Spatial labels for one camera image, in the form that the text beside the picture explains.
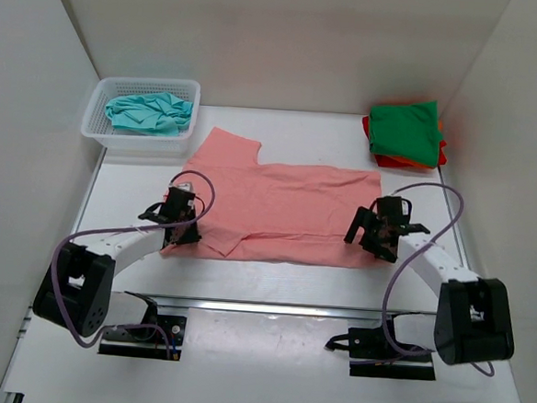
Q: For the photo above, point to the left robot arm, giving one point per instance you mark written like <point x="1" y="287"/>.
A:
<point x="85" y="273"/>

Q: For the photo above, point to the pink t shirt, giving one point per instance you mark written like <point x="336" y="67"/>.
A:
<point x="274" y="212"/>

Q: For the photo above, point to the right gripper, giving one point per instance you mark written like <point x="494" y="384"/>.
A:
<point x="362" y="217"/>

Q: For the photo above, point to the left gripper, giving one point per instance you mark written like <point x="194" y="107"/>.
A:
<point x="192" y="237"/>

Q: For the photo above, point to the green folded t shirt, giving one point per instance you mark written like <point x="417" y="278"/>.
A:
<point x="410" y="132"/>

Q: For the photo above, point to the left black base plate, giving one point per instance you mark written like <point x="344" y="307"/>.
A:
<point x="137" y="326"/>

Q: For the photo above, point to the aluminium table rail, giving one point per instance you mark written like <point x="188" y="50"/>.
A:
<point x="261" y="308"/>

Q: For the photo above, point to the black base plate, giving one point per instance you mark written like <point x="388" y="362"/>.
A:
<point x="137" y="326"/>
<point x="371" y="356"/>

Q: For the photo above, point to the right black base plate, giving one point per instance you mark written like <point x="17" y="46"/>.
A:
<point x="371" y="356"/>

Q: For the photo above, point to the white plastic basket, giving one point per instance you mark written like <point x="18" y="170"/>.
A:
<point x="96" y="125"/>

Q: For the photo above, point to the teal t shirt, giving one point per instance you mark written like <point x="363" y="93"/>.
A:
<point x="160" y="114"/>

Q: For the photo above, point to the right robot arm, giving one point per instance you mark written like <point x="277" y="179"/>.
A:
<point x="472" y="322"/>

